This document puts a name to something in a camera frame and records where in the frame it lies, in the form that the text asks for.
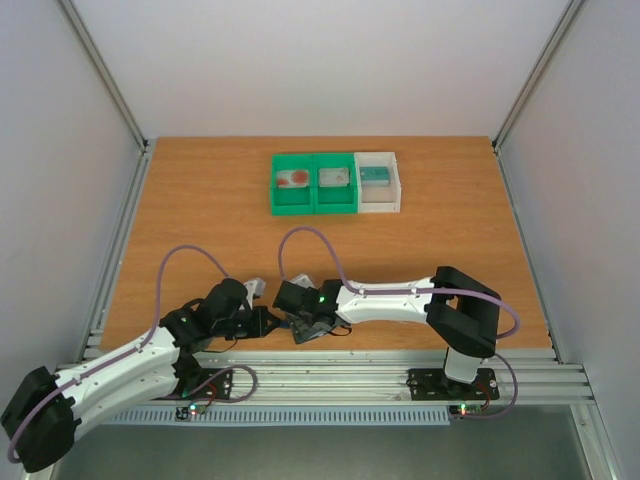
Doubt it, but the right controller board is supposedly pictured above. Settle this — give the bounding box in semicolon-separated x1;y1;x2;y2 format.
449;403;487;418

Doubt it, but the controller board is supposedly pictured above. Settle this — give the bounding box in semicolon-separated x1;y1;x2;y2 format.
174;404;208;422
449;403;487;418

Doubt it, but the blue leather card holder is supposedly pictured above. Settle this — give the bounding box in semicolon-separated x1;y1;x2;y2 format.
280;319;331;345

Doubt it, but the grey slotted cable duct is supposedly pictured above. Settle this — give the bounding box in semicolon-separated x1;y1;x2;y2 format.
106;405;450;428

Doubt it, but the left controller board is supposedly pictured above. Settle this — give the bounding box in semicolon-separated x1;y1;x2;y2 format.
174;404;208;422

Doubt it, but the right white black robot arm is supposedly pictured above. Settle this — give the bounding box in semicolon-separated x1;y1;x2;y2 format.
273;266;501;397

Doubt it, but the green bin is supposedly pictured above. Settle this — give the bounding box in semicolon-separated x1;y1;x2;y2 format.
270;153;316;216
313;152;359;214

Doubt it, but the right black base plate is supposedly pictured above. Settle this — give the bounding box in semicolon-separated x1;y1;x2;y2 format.
406;368;500;401

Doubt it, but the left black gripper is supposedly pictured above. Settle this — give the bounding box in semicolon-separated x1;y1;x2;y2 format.
214;306;281;339

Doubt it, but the aluminium front rail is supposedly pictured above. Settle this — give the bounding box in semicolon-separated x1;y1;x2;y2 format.
196;349;595;406

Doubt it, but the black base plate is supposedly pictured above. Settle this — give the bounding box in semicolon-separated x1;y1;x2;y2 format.
167;368;233;401
406;368;500;401

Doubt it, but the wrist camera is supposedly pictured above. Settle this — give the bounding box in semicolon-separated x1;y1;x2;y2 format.
244;278;266;304
290;274;315;289

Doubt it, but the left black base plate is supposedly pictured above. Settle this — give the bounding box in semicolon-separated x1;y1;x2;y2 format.
167;368;233;401

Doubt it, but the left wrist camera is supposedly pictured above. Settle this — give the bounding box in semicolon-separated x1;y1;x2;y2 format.
244;278;266;304

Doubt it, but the aluminium frame post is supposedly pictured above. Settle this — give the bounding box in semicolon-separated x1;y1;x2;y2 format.
58;0;151;156
490;0;587;154

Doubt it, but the white bin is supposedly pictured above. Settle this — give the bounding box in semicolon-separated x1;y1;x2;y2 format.
354;152;402;213

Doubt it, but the left green bin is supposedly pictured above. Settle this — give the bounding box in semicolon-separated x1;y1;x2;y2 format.
270;153;316;216

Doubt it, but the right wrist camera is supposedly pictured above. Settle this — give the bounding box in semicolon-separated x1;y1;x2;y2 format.
290;274;315;289

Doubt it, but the middle green bin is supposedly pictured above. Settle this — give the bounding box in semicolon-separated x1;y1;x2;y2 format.
313;152;359;214

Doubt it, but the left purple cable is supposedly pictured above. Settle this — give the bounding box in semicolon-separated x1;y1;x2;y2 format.
7;244;231;461

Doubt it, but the right aluminium frame post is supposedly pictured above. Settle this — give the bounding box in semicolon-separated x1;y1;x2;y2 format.
490;0;587;154

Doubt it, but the teal card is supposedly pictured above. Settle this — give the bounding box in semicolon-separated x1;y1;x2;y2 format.
359;166;391;187

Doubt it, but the card with red circles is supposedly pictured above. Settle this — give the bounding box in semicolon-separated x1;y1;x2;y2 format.
275;169;310;189

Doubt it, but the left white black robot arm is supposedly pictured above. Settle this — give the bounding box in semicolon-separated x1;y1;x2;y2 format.
1;278;279;473

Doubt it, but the left aluminium frame post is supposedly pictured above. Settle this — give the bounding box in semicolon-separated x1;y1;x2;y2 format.
58;0;151;156

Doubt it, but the grey white card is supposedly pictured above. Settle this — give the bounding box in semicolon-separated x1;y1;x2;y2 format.
318;167;350;188

